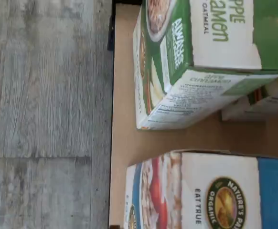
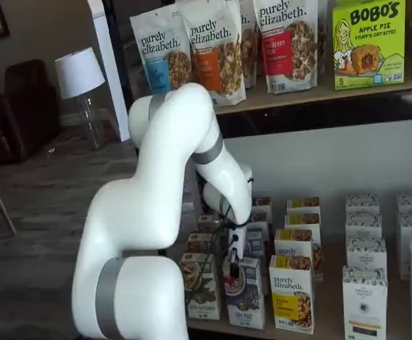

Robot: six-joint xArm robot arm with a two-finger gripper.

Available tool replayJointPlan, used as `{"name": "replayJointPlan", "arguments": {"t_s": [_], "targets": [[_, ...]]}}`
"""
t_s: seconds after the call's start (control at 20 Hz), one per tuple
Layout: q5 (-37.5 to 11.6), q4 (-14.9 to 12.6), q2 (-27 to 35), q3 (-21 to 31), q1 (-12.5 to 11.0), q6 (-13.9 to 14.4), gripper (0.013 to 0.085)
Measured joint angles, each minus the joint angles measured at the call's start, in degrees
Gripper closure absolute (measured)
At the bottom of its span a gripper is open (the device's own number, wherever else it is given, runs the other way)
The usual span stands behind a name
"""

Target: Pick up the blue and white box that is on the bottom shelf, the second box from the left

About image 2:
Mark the black metal wood shelf unit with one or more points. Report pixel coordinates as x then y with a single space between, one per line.
298 117

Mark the white organic pantry box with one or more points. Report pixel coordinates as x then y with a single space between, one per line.
365 304
362 203
363 225
367 255

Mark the green and white oatmeal box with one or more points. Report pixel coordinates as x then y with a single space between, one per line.
199 244
207 223
199 290

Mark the white shade glass table lamp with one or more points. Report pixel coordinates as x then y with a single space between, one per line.
78 71

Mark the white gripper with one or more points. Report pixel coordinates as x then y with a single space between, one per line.
238 235

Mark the green Bobo's apple pie box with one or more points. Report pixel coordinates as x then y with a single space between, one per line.
369 46

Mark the blue label granola bag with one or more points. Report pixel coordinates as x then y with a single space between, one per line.
160 53

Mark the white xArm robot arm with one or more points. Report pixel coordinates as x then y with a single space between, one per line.
138 212

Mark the white granola bag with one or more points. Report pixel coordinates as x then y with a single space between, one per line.
249 49
322 39

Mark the blue and white oatmeal box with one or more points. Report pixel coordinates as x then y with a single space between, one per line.
255 244
262 204
261 221
245 301

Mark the orange label granola bag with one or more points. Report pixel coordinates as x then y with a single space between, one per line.
216 60

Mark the red label granola bag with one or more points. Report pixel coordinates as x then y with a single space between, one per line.
287 49

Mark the yellow purely elizabeth box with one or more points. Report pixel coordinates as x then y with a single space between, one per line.
303 204
303 219
291 297
292 244

